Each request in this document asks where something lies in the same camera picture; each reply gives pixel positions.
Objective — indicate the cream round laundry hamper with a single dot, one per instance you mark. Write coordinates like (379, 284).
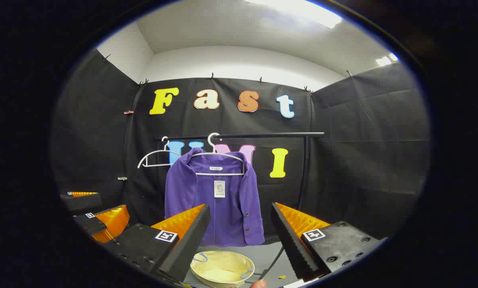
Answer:
(223, 268)

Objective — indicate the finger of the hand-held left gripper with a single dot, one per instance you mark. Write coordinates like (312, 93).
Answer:
(111, 222)
(83, 202)

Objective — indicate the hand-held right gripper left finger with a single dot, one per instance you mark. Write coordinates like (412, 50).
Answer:
(191, 240)

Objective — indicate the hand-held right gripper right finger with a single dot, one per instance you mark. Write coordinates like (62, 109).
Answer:
(289, 240)

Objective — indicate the black clothes rack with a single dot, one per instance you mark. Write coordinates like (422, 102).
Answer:
(263, 135)

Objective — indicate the long ceiling light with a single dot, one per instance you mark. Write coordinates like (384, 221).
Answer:
(299, 11)

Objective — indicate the white hanger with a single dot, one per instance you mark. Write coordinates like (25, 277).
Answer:
(155, 155)
(216, 153)

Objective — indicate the black backdrop cloth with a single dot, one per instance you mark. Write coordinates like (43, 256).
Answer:
(363, 140)

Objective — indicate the small ceiling light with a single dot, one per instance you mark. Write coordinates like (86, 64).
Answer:
(386, 60)

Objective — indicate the purple button shirt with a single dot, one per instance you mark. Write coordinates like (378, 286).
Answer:
(231, 216)

